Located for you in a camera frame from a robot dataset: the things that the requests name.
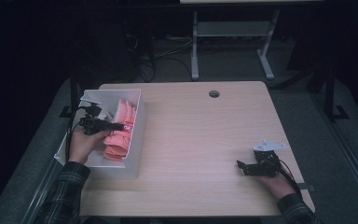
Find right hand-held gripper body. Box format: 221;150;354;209
245;139;289;178

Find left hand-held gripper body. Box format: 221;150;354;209
78;98;113;136

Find pink knitted hat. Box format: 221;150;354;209
113;98;138;127

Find white storage box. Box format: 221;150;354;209
53;89;147;180

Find person's left hand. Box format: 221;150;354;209
68;128;112;164

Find black stand pole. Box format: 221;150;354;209
59;66;79;119
323;63;351;123

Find grey metal stand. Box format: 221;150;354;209
190;8;282;82

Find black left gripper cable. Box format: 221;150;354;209
64;106;90;162

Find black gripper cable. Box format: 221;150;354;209
64;106;90;162
265;157;304;198

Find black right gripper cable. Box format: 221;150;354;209
265;157;304;198

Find bundle of floor cables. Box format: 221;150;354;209
123;33;194;84

